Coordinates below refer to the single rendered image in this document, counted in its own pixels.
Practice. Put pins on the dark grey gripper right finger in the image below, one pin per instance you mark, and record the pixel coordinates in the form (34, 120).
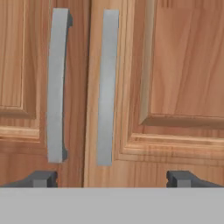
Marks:
(182, 178)

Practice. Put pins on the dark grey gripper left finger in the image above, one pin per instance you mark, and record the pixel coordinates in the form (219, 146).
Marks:
(40, 178)

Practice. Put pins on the wooden cabinet door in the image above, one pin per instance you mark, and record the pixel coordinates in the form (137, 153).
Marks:
(175, 73)
(32, 73)

